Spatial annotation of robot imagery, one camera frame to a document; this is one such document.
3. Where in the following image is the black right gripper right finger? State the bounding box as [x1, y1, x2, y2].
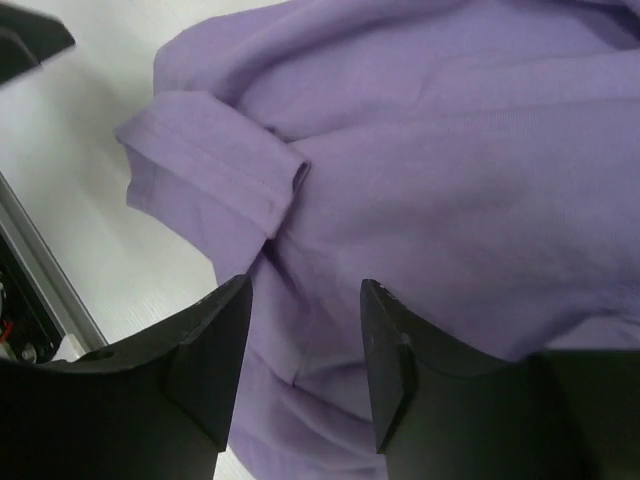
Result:
[360, 280, 639, 480]

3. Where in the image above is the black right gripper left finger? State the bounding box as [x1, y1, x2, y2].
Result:
[1, 275, 252, 479]

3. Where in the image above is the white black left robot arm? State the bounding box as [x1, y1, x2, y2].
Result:
[1, 1, 76, 85]

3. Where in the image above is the lilac garment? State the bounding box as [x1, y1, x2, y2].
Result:
[116, 1, 639, 479]

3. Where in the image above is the aluminium table edge rail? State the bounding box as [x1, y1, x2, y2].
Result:
[1, 179, 108, 351]

